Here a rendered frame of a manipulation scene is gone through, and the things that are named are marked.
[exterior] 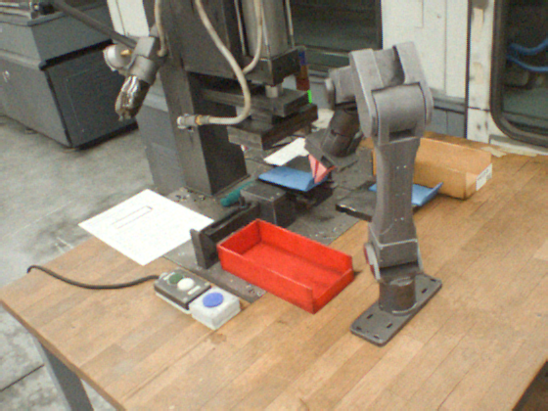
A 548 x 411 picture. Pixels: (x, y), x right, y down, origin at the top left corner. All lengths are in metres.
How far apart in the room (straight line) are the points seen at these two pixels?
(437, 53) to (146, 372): 1.17
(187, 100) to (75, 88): 2.97
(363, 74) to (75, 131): 3.68
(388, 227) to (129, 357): 0.50
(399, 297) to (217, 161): 0.65
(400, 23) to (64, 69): 2.92
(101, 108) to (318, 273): 3.44
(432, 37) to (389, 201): 0.90
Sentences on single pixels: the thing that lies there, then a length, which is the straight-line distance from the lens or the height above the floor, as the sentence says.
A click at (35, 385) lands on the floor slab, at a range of 2.54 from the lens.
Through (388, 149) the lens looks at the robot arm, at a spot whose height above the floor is 1.23.
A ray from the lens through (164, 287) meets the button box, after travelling 1.16.
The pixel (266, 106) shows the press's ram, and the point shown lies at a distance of 1.23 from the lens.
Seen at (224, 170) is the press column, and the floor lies 0.95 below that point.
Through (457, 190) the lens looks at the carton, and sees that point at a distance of 1.37.
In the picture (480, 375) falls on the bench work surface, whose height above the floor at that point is 0.90.
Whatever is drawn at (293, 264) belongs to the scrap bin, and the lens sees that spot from 1.18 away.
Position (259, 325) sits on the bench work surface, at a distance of 1.06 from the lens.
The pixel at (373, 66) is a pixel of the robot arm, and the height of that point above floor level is 1.34.
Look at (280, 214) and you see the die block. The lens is 1.28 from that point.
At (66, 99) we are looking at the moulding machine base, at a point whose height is 0.42.
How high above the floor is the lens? 1.60
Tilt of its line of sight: 31 degrees down
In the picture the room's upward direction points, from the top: 9 degrees counter-clockwise
